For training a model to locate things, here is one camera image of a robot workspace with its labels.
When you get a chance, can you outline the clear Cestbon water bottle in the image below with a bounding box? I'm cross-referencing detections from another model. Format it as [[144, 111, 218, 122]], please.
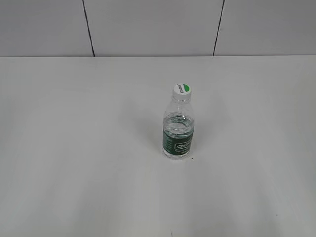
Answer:
[[162, 97, 195, 160]]

